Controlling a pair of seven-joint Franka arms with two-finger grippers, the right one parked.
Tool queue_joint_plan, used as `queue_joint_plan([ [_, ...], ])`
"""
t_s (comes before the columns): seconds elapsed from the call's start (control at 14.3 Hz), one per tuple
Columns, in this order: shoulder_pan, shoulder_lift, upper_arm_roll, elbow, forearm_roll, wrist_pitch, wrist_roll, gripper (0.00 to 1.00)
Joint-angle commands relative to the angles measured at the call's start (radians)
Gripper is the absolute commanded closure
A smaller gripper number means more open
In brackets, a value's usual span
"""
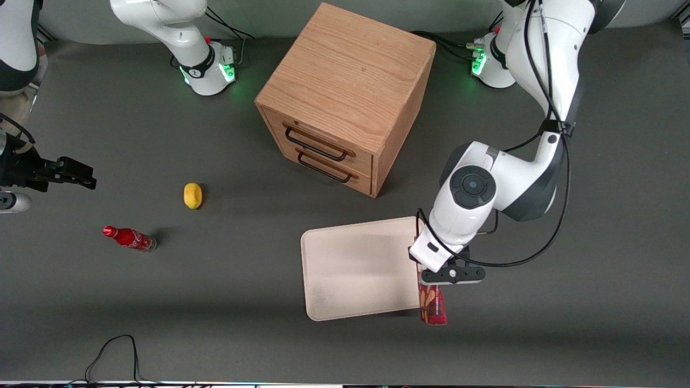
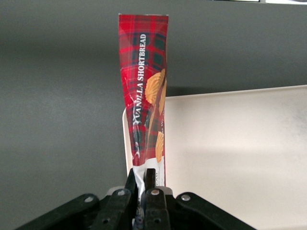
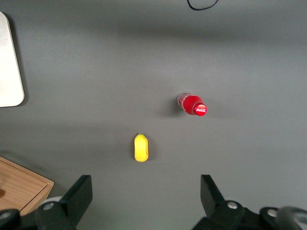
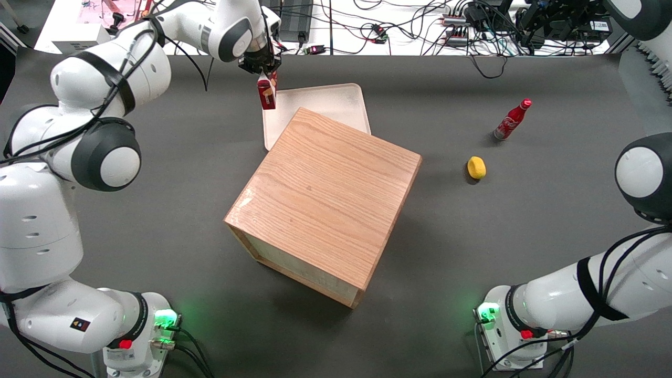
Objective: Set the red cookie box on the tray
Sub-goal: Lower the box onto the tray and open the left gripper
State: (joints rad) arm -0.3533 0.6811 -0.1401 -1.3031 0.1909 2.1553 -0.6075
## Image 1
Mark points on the wooden drawer front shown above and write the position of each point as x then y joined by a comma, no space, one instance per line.
362,183
361,161

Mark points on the wooden drawer cabinet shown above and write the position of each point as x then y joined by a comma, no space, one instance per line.
345,70

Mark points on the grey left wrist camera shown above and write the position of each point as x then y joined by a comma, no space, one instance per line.
431,257

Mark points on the red tartan cookie box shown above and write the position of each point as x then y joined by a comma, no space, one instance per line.
433,304

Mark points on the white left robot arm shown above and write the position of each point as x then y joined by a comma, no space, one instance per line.
558,54

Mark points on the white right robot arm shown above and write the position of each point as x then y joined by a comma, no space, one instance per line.
199,70

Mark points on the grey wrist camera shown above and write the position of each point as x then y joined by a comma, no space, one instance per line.
431,257
13,202

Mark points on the white plastic tray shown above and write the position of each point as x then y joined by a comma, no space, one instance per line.
356,269

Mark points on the red cola bottle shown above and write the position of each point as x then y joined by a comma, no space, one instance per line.
129,237

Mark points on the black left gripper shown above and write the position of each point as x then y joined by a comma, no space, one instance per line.
411,255

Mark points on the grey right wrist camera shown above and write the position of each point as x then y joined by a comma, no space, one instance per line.
13,202

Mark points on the yellow lemon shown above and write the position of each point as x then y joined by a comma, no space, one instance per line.
193,195

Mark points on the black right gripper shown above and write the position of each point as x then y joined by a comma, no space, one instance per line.
22,168

